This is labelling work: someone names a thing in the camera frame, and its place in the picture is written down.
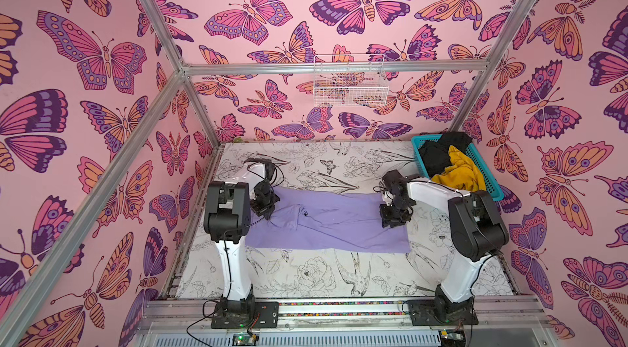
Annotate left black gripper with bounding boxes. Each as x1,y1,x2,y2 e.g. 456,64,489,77
249,184,281,219

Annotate lavender purple t-shirt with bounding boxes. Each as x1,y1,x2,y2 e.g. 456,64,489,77
245,188,410,254

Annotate teal plastic laundry basket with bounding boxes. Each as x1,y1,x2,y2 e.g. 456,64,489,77
411,132,505,201

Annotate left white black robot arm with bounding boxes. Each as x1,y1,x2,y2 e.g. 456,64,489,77
203,158,280,303

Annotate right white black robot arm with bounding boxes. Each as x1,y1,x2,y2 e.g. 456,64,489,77
379,170,510,311

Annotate black t-shirt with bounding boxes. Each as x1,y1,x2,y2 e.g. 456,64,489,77
413,132,472,178

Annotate mustard yellow t-shirt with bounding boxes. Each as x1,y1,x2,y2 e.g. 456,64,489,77
431,146,487,192

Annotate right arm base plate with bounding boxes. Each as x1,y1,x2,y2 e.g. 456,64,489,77
406,297,479,326

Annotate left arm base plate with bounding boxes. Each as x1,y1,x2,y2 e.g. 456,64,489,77
211,300,279,330

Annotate white wire wall basket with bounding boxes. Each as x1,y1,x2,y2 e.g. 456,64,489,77
311,59,389,108

